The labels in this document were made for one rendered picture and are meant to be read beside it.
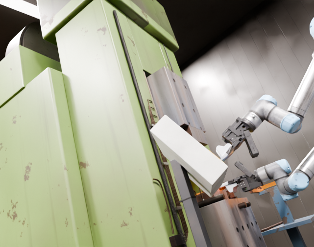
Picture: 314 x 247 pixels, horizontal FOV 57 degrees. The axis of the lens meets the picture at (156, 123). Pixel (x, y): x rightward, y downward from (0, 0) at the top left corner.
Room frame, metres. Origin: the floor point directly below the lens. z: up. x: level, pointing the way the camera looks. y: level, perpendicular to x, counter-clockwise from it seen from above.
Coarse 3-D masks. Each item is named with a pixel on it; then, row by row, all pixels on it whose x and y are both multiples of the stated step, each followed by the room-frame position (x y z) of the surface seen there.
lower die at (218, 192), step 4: (204, 192) 1.67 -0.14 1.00; (216, 192) 1.58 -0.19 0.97; (220, 192) 1.64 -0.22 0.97; (224, 192) 1.69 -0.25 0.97; (196, 196) 1.63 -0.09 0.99; (200, 196) 1.58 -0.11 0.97; (204, 196) 1.57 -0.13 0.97; (208, 196) 1.56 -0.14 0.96; (212, 196) 1.55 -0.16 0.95; (200, 200) 1.58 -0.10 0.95; (220, 200) 1.60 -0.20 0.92
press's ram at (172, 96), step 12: (156, 72) 1.53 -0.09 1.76; (168, 72) 1.52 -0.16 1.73; (156, 84) 1.54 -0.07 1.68; (168, 84) 1.50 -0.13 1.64; (180, 84) 1.63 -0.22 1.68; (156, 96) 1.55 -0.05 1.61; (168, 96) 1.52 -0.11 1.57; (180, 96) 1.57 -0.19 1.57; (192, 96) 1.75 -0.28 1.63; (156, 108) 1.56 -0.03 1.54; (168, 108) 1.53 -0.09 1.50; (180, 108) 1.51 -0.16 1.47; (192, 108) 1.68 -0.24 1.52; (180, 120) 1.50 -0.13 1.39; (192, 120) 1.61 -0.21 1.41; (204, 132) 1.76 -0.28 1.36
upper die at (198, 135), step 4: (184, 128) 1.56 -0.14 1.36; (188, 128) 1.55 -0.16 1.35; (192, 128) 1.57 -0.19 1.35; (196, 128) 1.63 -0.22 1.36; (188, 132) 1.55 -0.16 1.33; (192, 132) 1.55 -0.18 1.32; (196, 132) 1.61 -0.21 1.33; (200, 132) 1.67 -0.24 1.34; (192, 136) 1.54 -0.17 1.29; (196, 136) 1.59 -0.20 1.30; (200, 136) 1.65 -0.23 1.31; (204, 136) 1.71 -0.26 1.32; (196, 140) 1.57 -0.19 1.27; (200, 140) 1.63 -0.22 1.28; (204, 140) 1.68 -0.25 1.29; (204, 144) 1.69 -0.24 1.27
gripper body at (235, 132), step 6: (240, 120) 1.16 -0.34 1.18; (246, 120) 1.15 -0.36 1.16; (228, 126) 1.15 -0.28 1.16; (234, 126) 1.16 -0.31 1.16; (240, 126) 1.17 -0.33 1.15; (246, 126) 1.17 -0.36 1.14; (252, 126) 1.15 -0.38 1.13; (228, 132) 1.16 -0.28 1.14; (234, 132) 1.15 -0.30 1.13; (240, 132) 1.17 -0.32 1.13; (222, 138) 1.22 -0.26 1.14; (228, 138) 1.15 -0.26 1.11; (234, 138) 1.15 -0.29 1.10; (240, 138) 1.15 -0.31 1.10; (240, 144) 1.18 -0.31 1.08
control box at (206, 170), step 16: (160, 128) 0.93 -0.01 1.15; (176, 128) 0.92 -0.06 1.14; (160, 144) 1.02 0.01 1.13; (176, 144) 0.92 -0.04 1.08; (192, 144) 0.92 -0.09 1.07; (176, 160) 1.06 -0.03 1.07; (192, 160) 0.92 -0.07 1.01; (208, 160) 0.92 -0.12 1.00; (192, 176) 1.12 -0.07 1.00; (208, 176) 0.92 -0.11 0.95; (224, 176) 1.06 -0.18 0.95; (208, 192) 1.16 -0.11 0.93
